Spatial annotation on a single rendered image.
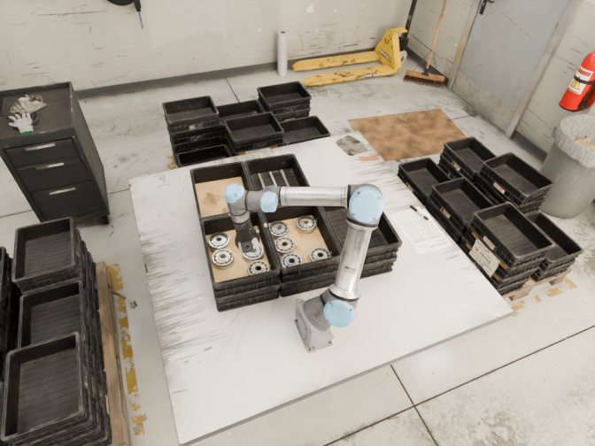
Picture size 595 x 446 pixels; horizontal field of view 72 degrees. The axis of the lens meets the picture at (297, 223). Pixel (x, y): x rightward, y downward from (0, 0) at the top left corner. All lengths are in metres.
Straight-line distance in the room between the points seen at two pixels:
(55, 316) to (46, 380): 0.43
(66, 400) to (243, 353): 0.81
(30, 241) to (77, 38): 2.55
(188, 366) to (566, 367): 2.28
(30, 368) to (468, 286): 2.13
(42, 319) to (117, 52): 3.10
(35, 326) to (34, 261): 0.38
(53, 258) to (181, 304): 0.96
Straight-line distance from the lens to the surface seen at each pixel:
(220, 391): 1.82
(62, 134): 2.96
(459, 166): 3.45
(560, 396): 3.03
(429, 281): 2.20
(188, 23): 4.92
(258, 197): 1.52
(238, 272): 1.94
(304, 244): 2.04
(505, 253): 2.73
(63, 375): 2.28
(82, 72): 5.03
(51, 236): 2.85
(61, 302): 2.66
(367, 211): 1.43
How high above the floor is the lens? 2.38
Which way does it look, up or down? 47 degrees down
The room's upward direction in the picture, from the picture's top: 3 degrees clockwise
